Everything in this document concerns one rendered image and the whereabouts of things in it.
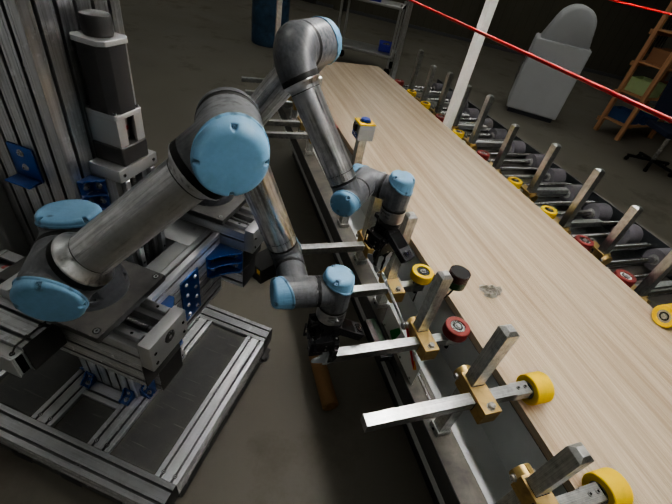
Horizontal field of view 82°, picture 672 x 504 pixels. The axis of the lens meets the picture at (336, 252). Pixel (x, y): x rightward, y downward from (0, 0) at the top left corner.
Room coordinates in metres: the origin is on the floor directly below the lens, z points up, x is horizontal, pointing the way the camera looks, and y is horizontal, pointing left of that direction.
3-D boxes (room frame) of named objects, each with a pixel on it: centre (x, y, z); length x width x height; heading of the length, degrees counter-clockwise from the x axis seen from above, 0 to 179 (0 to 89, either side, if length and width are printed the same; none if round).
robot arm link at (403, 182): (1.00, -0.14, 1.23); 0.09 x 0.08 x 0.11; 71
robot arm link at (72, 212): (0.57, 0.54, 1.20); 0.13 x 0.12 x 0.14; 22
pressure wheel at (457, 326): (0.84, -0.42, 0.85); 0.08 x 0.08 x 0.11
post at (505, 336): (0.61, -0.41, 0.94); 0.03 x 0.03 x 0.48; 24
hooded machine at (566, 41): (6.89, -2.66, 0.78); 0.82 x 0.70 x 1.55; 78
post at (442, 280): (0.83, -0.31, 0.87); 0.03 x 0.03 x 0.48; 24
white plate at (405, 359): (0.85, -0.28, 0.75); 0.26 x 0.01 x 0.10; 24
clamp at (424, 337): (0.81, -0.32, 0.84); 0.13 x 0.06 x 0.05; 24
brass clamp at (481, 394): (0.58, -0.42, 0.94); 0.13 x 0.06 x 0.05; 24
